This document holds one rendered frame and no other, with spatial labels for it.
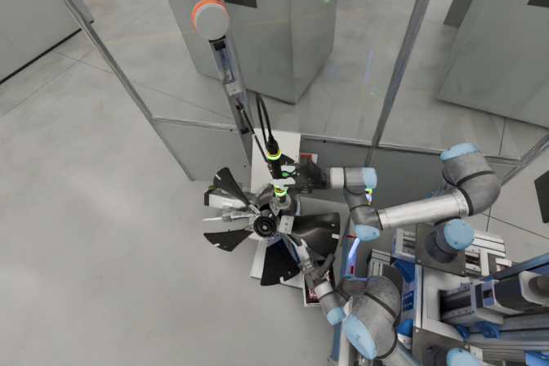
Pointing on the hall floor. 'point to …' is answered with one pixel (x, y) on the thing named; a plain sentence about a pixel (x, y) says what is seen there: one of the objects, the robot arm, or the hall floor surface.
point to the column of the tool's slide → (228, 96)
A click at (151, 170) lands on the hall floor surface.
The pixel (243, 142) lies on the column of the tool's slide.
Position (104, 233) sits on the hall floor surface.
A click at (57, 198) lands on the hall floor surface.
